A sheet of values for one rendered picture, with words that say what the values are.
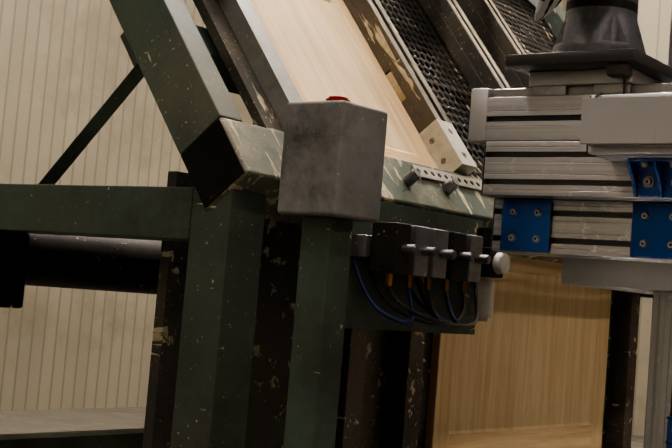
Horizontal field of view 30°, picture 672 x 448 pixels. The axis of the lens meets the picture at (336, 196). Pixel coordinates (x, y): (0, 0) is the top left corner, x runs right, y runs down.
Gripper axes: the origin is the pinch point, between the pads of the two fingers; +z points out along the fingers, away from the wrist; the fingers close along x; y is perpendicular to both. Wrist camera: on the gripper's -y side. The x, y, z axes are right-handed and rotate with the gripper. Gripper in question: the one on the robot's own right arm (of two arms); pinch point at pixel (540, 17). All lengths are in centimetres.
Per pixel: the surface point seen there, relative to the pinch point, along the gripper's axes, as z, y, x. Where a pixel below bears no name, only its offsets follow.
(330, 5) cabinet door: 19, 28, 37
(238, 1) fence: 23, 15, 79
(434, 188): 39, -23, 45
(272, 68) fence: 30, 0, 79
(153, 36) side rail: 32, 6, 104
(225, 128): 38, -19, 105
